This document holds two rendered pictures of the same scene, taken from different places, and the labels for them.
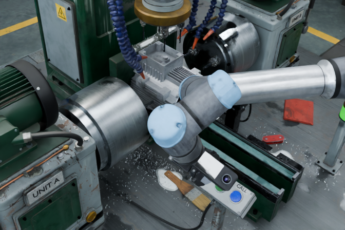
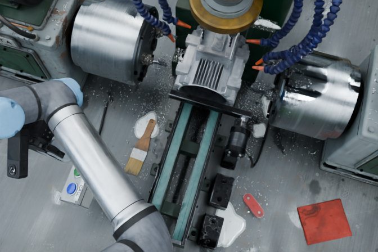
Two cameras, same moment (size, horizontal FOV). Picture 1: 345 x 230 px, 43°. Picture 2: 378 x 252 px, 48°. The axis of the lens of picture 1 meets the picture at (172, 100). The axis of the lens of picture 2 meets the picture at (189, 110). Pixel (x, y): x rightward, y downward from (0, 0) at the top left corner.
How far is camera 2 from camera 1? 1.02 m
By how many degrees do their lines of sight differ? 43
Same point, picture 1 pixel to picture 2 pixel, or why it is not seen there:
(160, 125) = not seen: outside the picture
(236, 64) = (280, 120)
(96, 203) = not seen: hidden behind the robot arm
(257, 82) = (71, 148)
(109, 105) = (103, 32)
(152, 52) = not seen: hidden behind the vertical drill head
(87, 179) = (50, 62)
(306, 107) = (334, 228)
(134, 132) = (109, 70)
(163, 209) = (111, 136)
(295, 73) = (102, 182)
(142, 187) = (126, 108)
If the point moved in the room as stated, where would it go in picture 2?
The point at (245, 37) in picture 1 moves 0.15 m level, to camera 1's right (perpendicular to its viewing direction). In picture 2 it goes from (319, 110) to (348, 159)
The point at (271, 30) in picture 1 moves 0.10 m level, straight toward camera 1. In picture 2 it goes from (358, 136) to (322, 142)
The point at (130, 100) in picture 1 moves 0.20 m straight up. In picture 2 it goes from (124, 45) to (114, 3)
